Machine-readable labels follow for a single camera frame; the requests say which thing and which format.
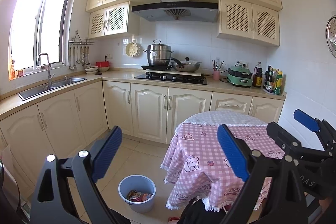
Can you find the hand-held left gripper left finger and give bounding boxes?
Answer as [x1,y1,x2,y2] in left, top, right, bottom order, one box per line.
[30,126,123,224]

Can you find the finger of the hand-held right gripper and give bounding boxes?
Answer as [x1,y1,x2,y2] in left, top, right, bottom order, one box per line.
[293,109,336,155]
[266,122,315,160]

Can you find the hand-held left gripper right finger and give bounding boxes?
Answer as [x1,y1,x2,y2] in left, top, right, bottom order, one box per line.
[217,124,307,224]

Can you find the blue plastic bin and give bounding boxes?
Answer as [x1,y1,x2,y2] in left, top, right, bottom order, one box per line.
[118,175,157,213]

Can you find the person's right hand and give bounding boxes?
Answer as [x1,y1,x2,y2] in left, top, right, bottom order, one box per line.
[304,191,336,216]

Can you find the pink checkered tablecloth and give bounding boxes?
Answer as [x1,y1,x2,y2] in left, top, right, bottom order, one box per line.
[161,119,286,212]

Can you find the cream base cabinets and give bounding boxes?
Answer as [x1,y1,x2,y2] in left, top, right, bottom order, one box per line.
[0,81,285,203]

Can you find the person's black trousers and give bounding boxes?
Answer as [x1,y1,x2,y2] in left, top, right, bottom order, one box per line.
[181,198,231,224]

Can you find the green electric cooker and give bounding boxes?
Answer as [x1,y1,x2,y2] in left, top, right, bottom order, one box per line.
[227,64,254,88]

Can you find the beige countertop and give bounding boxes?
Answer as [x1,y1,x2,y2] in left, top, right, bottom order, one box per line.
[0,70,287,121]

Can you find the steel steamer tray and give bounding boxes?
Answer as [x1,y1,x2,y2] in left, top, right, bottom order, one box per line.
[325,15,336,59]

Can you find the steel sink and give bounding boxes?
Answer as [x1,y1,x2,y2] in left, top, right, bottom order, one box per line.
[18,76,88,101]

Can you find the bundle of chopsticks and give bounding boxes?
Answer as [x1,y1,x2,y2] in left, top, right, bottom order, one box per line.
[211,59,226,72]

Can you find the wooden board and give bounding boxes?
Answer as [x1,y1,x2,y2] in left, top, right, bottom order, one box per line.
[146,70,204,77]

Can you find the black gas stove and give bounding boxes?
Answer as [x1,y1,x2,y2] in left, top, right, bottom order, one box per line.
[134,73,208,85]

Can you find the steel wok with lid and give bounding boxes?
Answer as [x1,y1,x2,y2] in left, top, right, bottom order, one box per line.
[170,57,202,73]

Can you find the steel faucet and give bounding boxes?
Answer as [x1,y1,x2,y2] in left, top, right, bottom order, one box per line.
[38,53,55,86]

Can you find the row of hanging utensils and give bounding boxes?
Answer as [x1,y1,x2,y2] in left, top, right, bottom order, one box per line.
[69,45,92,71]

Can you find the grey metal appliance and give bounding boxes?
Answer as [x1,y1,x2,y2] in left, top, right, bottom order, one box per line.
[0,158,22,224]

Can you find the cream perforated steamer plate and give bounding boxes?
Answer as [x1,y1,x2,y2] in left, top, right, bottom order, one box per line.
[125,40,138,58]

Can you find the steel steamer pot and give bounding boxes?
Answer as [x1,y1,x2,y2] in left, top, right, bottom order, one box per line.
[143,39,174,67]

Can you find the cream lattice-door cabinet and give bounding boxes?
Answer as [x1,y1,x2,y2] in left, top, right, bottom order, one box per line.
[88,1,141,39]
[217,0,281,47]

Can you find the sliding window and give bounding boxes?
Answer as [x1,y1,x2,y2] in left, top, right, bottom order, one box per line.
[8,0,76,80]

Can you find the grey range hood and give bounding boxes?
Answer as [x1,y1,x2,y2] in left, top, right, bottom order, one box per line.
[131,0,219,23]

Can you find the wall utensil rack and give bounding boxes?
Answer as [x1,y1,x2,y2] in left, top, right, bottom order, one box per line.
[69,30,94,45]

